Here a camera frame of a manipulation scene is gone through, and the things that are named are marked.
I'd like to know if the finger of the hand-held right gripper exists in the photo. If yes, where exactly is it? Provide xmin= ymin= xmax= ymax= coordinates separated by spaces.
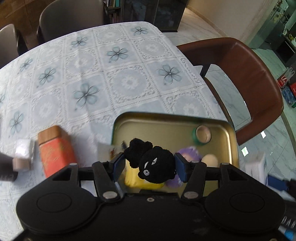
xmin=278 ymin=214 xmax=296 ymax=241

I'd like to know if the yellow soft object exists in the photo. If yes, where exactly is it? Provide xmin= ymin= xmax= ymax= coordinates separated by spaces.
xmin=124 ymin=165 xmax=166 ymax=189

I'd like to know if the white tissue stack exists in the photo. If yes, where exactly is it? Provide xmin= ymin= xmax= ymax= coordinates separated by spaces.
xmin=245 ymin=152 xmax=269 ymax=184

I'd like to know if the brown leather chair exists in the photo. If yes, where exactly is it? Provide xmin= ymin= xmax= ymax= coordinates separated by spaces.
xmin=177 ymin=37 xmax=284 ymax=146

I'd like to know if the dark glass cabinet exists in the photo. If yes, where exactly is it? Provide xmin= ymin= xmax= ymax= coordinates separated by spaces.
xmin=104 ymin=0 xmax=187 ymax=32

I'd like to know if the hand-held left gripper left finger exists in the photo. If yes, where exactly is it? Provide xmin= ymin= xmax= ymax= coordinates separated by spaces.
xmin=52 ymin=152 xmax=127 ymax=201

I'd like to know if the red bag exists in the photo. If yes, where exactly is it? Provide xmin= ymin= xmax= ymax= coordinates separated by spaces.
xmin=277 ymin=69 xmax=296 ymax=89

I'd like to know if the beige sponge egg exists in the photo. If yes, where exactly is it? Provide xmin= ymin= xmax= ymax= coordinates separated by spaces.
xmin=201 ymin=154 xmax=218 ymax=168

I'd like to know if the beige block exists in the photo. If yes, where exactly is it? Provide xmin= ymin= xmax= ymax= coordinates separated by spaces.
xmin=12 ymin=158 xmax=32 ymax=172

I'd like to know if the green tape roll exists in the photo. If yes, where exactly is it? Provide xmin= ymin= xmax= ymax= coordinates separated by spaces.
xmin=192 ymin=125 xmax=212 ymax=143

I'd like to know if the purple plush toy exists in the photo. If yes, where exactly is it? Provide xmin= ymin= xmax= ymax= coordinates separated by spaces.
xmin=165 ymin=147 xmax=202 ymax=189

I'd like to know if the grey chair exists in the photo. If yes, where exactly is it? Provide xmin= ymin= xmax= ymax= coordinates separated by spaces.
xmin=0 ymin=24 xmax=21 ymax=68
xmin=37 ymin=0 xmax=106 ymax=44

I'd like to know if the black plush toy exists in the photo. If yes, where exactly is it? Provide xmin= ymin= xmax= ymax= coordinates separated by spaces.
xmin=125 ymin=138 xmax=177 ymax=185

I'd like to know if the white plastic packet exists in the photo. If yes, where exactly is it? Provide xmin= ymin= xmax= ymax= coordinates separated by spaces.
xmin=14 ymin=138 xmax=36 ymax=161

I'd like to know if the floral lace tablecloth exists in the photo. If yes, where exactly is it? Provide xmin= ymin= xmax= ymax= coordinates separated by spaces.
xmin=0 ymin=21 xmax=234 ymax=241

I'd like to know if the orange tin with wooden lid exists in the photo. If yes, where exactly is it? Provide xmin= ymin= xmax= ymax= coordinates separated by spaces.
xmin=37 ymin=126 xmax=78 ymax=179

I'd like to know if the gold metal tray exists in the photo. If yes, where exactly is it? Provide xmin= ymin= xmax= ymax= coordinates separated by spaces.
xmin=112 ymin=111 xmax=240 ymax=191

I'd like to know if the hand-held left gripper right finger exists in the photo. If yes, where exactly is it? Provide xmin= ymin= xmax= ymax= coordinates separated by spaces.
xmin=174 ymin=152 xmax=250 ymax=201

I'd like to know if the dark blurred object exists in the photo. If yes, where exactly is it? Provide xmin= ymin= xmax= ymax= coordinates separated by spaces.
xmin=0 ymin=153 xmax=19 ymax=182

